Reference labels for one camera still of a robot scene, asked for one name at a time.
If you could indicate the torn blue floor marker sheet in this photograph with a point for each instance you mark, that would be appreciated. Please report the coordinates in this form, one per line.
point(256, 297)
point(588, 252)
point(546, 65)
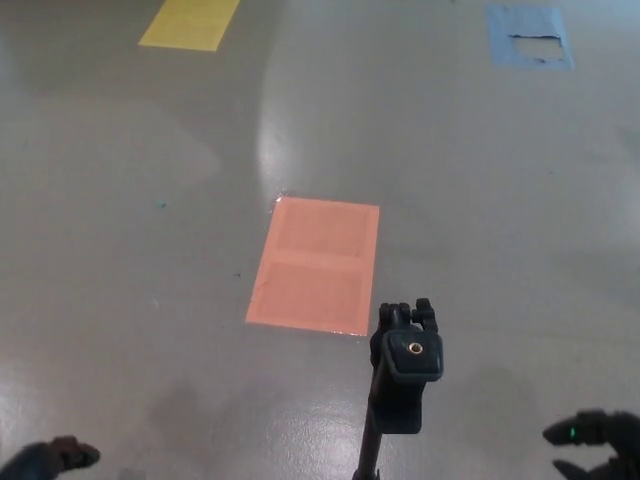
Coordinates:
point(525, 20)

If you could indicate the yellow floor marker sheet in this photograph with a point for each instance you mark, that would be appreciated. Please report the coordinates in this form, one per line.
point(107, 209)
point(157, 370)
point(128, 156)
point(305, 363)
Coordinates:
point(190, 25)

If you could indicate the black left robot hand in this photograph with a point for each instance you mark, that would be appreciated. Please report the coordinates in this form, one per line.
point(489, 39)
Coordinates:
point(45, 457)

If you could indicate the orange floor marker sheet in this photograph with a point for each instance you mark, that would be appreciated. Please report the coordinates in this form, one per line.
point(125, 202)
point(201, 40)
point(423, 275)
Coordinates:
point(310, 285)

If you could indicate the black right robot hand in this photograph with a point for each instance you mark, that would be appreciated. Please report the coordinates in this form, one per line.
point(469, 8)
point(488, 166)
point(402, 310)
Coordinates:
point(627, 440)

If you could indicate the black phone stand tripod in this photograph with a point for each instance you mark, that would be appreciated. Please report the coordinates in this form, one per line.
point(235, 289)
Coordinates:
point(400, 395)

